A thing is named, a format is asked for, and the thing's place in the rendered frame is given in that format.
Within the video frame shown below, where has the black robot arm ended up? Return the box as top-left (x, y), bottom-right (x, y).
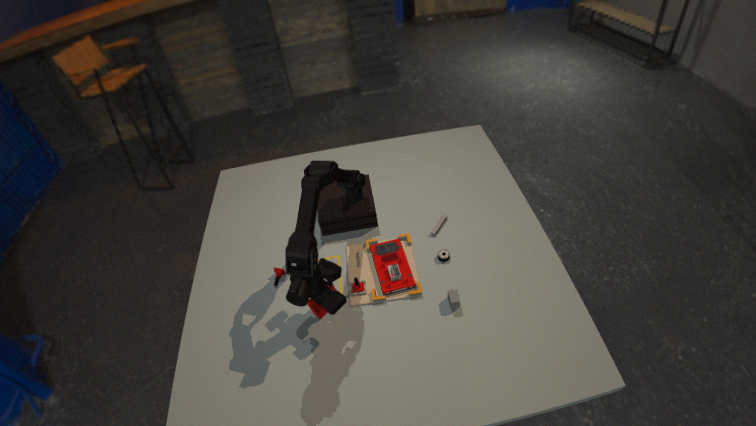
top-left (285, 160), bottom-right (366, 306)

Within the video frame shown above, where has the grey flat bar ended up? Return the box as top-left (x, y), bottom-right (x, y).
top-left (431, 215), bottom-right (447, 236)

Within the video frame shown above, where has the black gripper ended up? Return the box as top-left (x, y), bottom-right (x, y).
top-left (310, 271), bottom-right (347, 315)

